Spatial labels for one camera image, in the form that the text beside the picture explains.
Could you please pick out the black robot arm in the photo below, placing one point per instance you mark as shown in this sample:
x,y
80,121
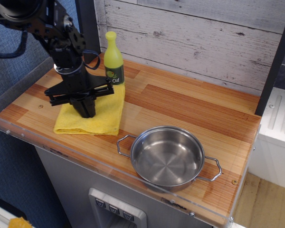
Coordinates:
x,y
49,23

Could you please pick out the white ribbed side unit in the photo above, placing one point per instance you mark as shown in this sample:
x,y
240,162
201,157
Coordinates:
x,y
267,160

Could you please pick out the clear acrylic table guard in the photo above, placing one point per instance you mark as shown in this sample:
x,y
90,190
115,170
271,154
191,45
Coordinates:
x,y
222,119

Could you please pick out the grey toy fridge cabinet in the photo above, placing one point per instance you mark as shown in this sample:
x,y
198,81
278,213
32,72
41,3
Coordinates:
x,y
72,182

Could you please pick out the dark grey right post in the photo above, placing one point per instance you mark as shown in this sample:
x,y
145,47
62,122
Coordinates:
x,y
272,75

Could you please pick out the stainless steel pot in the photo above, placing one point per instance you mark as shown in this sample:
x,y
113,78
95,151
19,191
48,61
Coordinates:
x,y
168,157

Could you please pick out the yellow olive oil bottle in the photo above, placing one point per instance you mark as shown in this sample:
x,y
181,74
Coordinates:
x,y
113,60

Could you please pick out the silver dispenser button panel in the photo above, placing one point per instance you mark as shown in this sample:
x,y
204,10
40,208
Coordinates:
x,y
111,212

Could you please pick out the yellow object bottom left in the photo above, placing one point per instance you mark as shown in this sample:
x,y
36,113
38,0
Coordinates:
x,y
19,223

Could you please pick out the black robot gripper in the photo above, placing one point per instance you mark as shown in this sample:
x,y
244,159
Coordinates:
x,y
80,89

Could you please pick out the yellow towel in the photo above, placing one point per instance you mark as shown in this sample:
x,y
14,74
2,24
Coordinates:
x,y
106,121

